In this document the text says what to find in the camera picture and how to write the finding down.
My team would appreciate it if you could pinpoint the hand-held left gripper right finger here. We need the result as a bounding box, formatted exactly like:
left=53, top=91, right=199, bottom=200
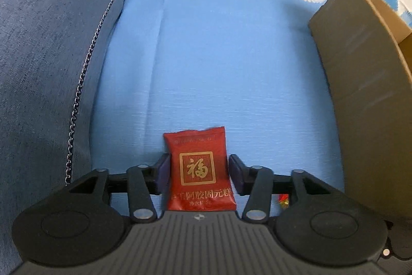
left=228, top=153, right=337, bottom=224

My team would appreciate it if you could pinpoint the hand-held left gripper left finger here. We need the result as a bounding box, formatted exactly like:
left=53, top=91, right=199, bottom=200
left=66, top=154, right=171, bottom=224

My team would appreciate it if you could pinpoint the dark red square packet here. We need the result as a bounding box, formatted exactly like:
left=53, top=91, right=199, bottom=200
left=163, top=126, right=237, bottom=212

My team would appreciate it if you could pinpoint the small red orange packet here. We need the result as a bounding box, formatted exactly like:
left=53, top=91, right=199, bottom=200
left=276, top=193, right=291, bottom=209

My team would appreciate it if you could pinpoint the cardboard box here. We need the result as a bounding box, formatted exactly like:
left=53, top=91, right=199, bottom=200
left=308, top=0, right=412, bottom=223

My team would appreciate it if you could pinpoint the blue sofa armrest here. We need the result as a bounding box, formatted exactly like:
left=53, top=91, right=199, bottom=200
left=0, top=0, right=145, bottom=266

